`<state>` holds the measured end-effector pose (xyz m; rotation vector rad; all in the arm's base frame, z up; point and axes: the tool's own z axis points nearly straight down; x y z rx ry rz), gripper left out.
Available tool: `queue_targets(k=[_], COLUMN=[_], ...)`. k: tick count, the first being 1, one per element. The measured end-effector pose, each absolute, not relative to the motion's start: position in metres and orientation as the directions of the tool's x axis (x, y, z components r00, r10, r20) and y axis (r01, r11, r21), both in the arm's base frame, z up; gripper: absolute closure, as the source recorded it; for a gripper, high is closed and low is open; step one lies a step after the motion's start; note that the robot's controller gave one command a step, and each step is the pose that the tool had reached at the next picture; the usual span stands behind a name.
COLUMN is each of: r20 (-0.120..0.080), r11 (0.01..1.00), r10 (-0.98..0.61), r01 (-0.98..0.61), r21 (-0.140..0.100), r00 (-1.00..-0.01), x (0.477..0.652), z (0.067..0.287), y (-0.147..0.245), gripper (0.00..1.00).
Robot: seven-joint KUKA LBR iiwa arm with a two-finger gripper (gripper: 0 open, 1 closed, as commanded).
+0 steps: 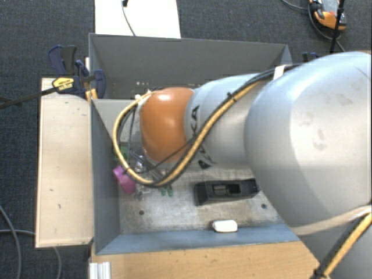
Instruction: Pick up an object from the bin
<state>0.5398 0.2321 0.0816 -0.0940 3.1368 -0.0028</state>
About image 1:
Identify magenta plastic cup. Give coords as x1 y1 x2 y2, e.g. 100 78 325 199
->
112 164 137 195

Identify green plastic toy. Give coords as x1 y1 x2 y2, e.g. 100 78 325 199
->
113 145 129 163

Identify grey metal bin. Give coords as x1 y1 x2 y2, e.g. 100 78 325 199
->
88 33 302 256

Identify black stapler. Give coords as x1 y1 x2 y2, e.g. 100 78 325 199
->
194 178 260 207

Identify pale wood board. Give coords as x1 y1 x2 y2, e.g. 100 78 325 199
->
35 77 95 248

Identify white rounded block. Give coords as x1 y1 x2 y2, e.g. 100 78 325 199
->
211 219 239 234

